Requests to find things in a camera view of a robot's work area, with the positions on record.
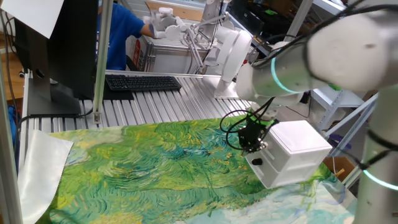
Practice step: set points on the black office chair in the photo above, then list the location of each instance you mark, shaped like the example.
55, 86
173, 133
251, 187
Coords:
129, 62

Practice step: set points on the brown wooden board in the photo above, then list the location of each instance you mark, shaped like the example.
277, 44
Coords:
180, 12

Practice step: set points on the purple blue item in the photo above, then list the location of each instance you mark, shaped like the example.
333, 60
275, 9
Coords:
339, 140

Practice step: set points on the blue bag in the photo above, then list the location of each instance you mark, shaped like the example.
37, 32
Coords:
12, 124

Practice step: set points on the open brown cardboard box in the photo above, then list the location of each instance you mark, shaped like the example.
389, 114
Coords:
331, 165

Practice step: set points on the silver background column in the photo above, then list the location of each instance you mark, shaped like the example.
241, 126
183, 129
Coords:
210, 15

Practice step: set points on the operator bare forearm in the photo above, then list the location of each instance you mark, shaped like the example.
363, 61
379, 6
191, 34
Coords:
146, 31

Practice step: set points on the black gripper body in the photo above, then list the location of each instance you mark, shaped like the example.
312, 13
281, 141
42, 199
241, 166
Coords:
253, 131

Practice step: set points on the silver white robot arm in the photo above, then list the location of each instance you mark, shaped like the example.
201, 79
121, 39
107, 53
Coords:
342, 53

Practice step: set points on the aluminium frame post with foot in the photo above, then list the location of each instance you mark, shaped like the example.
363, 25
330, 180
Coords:
104, 46

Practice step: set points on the black keyboard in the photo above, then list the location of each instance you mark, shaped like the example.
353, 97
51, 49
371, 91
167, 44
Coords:
143, 83

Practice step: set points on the white box with red print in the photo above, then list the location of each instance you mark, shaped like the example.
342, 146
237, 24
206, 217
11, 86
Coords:
136, 53

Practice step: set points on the black computer monitor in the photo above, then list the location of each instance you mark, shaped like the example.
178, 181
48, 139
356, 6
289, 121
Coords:
71, 46

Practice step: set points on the white plastic drawer cabinet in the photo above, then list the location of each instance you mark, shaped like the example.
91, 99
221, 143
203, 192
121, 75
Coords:
298, 137

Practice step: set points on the small green item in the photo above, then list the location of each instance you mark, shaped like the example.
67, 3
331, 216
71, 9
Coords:
271, 12

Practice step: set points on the aluminium case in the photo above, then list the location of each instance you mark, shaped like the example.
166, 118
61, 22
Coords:
168, 59

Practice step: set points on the black desk mat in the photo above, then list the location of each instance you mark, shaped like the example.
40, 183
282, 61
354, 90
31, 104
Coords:
118, 95

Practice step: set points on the painted landscape print tablecloth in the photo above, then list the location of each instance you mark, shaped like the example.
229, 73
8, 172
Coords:
140, 171

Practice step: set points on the white paper sheet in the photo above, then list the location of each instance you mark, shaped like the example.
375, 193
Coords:
31, 15

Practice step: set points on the large brown cardboard box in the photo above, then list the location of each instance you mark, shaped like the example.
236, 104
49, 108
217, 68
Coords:
370, 93

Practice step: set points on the person in blue shirt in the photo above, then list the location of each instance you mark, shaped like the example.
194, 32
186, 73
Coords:
118, 37

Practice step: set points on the white haptic teleoperation device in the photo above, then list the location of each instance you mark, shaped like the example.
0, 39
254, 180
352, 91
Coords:
233, 53

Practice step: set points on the brown wooden side desk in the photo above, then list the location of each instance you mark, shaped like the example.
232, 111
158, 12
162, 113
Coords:
12, 81

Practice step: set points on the slanted aluminium strut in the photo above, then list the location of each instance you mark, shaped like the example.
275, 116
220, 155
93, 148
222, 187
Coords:
348, 116
354, 127

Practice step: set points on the slanted aluminium frame post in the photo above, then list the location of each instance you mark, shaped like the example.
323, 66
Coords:
298, 21

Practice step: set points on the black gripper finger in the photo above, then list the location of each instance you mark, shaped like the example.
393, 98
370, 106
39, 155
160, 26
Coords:
245, 145
259, 144

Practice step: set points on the black cases on shelf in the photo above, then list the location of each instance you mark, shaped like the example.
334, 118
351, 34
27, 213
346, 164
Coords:
248, 15

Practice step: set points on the operator hand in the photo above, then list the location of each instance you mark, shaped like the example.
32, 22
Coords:
153, 31

